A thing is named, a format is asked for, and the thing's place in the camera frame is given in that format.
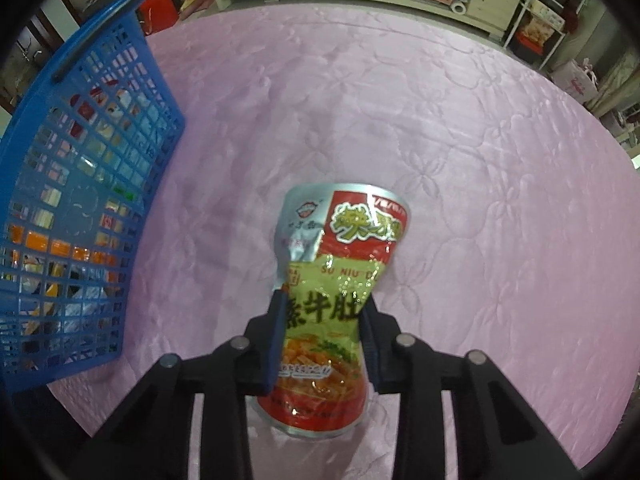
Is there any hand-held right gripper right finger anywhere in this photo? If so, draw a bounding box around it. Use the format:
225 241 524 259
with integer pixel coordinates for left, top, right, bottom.
357 300 583 480

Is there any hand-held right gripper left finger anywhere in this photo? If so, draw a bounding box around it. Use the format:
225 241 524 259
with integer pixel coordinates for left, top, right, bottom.
90 285 291 480

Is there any red green snack bag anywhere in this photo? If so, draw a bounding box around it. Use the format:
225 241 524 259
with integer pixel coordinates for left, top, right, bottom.
255 181 412 436

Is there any blue plastic basket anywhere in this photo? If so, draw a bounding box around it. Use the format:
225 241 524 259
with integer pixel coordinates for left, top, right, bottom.
0 0 187 395

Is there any pile of mixed snack packets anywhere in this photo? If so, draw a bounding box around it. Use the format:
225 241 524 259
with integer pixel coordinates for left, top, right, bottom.
10 85 151 351

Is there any pink quilted tablecloth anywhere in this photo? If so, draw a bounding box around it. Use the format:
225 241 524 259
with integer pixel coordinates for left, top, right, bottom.
47 2 640 471

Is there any pink gift bag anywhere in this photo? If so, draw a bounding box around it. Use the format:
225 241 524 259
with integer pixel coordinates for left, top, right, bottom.
552 60 598 106

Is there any patterned beige curtain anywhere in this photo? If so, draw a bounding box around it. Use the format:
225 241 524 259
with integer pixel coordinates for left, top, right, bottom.
585 45 640 126

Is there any white metal storage rack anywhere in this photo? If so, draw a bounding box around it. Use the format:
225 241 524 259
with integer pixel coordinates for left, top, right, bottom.
502 0 591 71

